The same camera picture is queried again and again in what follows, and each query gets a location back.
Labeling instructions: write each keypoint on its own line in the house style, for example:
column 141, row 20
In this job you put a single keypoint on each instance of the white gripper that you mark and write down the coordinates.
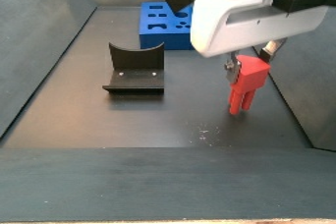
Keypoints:
column 228, row 25

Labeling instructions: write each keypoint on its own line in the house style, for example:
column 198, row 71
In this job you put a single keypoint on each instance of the red three prong block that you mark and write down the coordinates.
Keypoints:
column 250, row 79

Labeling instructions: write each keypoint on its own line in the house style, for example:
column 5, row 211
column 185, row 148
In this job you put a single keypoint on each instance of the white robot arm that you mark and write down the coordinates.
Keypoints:
column 226, row 25

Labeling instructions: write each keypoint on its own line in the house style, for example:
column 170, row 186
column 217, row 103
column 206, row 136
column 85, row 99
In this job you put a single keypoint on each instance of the blue shape sorter board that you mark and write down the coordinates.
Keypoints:
column 164, row 27

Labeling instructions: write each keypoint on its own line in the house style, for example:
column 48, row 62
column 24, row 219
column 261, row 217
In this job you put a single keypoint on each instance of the black curved holder stand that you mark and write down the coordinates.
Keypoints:
column 137, row 70

